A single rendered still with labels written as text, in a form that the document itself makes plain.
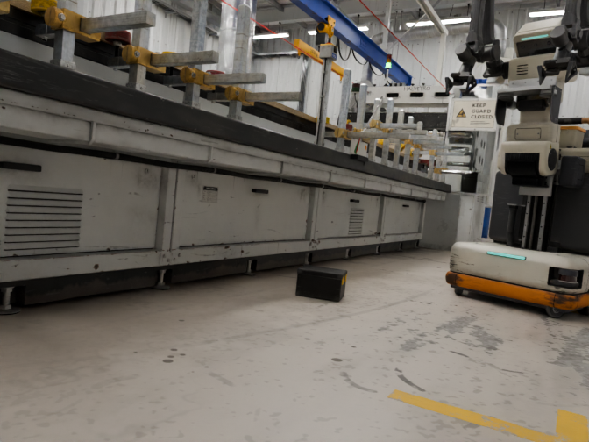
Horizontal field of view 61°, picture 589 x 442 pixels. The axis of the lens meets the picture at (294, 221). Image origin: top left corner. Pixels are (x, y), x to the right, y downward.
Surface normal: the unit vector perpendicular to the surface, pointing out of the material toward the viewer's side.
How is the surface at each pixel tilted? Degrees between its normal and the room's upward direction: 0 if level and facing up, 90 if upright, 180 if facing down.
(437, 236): 90
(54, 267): 90
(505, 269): 90
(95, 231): 90
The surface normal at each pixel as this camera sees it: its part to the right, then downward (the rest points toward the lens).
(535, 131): -0.74, 0.10
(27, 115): 0.86, 0.11
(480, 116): -0.49, 0.00
